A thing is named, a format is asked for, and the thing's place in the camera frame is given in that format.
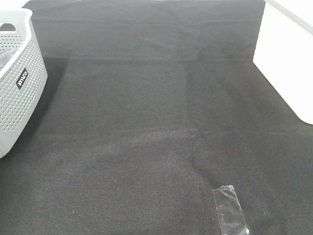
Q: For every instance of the clear tape strip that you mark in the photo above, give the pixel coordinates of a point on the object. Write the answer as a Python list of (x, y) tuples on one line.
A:
[(229, 211)]

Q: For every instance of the white plastic storage box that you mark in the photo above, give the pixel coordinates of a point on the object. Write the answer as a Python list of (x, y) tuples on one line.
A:
[(284, 53)]

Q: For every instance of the grey cloth in basket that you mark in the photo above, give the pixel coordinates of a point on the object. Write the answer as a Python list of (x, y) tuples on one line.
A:
[(5, 57)]

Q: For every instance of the grey perforated laundry basket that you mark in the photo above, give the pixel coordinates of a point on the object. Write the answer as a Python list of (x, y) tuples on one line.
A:
[(23, 78)]

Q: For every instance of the black table cloth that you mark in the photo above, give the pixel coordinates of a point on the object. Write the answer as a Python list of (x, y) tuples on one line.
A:
[(148, 107)]

